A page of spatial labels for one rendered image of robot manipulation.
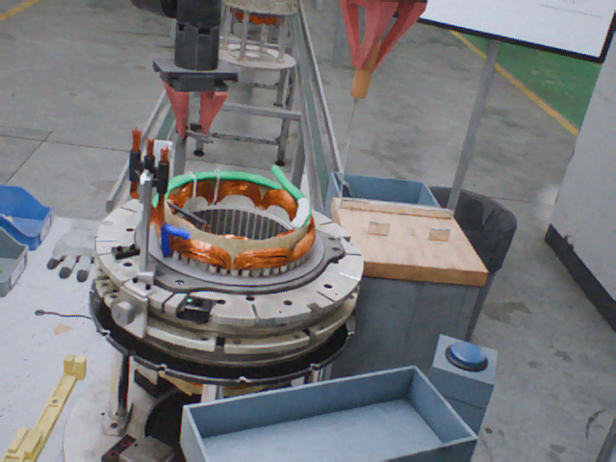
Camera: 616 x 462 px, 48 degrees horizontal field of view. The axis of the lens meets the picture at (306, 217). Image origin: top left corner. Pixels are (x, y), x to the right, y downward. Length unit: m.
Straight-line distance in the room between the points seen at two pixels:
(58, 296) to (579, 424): 1.87
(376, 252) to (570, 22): 0.95
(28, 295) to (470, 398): 0.80
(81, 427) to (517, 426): 1.75
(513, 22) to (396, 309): 0.95
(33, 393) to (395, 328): 0.53
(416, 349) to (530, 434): 1.51
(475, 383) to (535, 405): 1.82
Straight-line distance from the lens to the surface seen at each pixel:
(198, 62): 0.92
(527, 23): 1.75
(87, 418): 1.03
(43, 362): 1.16
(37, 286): 1.34
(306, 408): 0.70
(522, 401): 2.63
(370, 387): 0.73
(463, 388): 0.82
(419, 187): 1.23
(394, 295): 0.96
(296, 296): 0.75
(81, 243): 1.43
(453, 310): 1.00
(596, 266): 3.42
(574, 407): 2.71
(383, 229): 0.99
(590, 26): 1.74
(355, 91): 0.70
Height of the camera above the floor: 1.49
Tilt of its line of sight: 25 degrees down
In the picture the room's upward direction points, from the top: 10 degrees clockwise
